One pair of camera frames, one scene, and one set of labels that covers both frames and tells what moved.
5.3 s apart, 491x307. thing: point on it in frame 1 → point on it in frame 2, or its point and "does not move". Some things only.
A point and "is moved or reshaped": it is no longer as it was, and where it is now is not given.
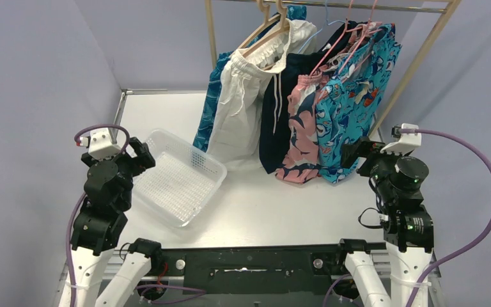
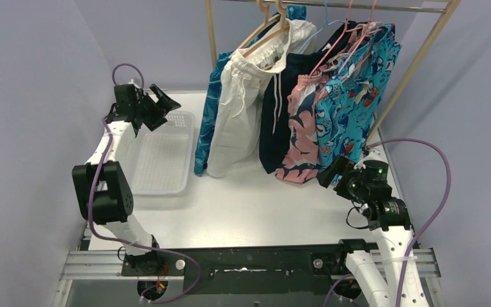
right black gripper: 362,146 → 343,167
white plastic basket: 181,181 is moved or reshaped
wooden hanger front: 283,28 does not move
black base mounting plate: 267,270 does not move
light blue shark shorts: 349,106 does not move
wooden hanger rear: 266,22 does not move
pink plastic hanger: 364,34 does not move
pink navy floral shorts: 303,164 does not move
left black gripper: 139,153 → 150,112
